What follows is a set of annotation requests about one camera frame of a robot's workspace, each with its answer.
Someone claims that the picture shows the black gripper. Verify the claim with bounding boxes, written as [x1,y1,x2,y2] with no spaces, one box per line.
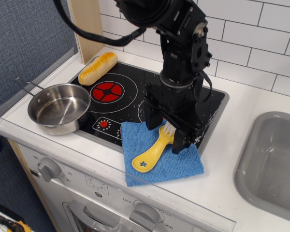
[145,77,203,154]

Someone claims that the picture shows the yellow brush white bristles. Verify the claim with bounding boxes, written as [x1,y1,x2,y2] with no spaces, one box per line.
[131,121,176,173]

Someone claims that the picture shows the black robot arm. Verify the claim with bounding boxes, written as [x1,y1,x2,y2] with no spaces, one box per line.
[116,0,212,154]

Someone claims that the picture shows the toy bread loaf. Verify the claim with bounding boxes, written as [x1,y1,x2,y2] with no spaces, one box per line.
[78,52,118,86]

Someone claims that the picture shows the blue microfiber cloth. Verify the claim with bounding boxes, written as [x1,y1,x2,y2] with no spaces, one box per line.
[120,122,204,187]

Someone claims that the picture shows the black toy stovetop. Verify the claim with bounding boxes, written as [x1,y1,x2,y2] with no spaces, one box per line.
[76,62,230,154]

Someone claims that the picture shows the grey right oven knob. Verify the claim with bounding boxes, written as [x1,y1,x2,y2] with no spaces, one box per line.
[129,203,160,232]

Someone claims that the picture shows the grey oven knob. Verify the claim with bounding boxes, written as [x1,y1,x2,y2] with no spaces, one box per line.
[129,203,160,232]
[37,158,61,183]

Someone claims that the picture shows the grey sink basin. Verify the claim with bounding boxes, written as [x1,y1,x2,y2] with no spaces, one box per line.
[234,112,290,221]

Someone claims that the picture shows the grey left oven knob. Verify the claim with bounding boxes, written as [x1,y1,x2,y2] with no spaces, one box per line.
[37,158,61,183]

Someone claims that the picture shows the yellow object at corner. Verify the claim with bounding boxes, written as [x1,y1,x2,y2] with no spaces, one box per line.
[11,221,32,232]

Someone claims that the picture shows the black braided cable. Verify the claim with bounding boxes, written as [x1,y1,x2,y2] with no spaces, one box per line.
[52,0,147,47]

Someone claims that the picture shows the steel pot with handle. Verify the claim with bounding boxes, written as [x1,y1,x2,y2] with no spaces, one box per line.
[14,78,91,135]

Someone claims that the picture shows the oven door with handle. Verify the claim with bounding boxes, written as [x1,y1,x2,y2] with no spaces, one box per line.
[62,200,144,232]

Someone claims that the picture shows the wooden upright post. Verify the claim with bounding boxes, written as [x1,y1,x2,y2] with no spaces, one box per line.
[67,0,104,65]

